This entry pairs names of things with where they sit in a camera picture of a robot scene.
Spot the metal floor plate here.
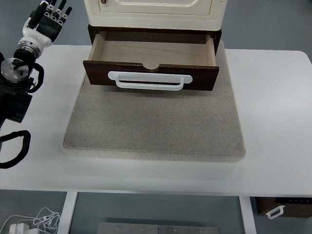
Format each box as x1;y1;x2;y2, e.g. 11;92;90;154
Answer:
97;222;220;234

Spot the white table leg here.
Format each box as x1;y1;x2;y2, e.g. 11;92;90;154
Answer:
57;192;78;234
239;196;256;234

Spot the grey felt platform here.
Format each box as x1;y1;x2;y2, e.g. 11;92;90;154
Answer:
63;43;246;162

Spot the white drawer handle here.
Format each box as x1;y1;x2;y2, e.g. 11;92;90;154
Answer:
108;71;193;91

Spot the white power adapter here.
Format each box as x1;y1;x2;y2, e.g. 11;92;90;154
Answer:
9;223;29;234

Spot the brown box with white handle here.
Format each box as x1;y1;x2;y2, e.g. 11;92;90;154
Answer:
255;197;312;219

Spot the dark wooden drawer cabinet frame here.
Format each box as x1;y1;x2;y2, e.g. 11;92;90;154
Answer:
88;24;222;52

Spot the white cable bundle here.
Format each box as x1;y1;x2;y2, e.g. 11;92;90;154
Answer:
0;207;62;234

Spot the white table leg left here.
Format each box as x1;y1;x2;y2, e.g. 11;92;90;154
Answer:
57;192;78;234

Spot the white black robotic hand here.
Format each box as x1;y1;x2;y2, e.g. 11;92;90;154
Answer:
22;0;72;47

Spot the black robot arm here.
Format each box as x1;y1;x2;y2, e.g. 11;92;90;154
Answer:
0;0;72;123

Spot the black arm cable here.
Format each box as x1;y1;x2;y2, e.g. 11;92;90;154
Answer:
0;130;32;169

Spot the dark wooden drawer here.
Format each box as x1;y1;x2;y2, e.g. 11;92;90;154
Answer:
83;31;221;91

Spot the white table leg right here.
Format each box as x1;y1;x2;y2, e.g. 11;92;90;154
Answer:
239;196;256;234

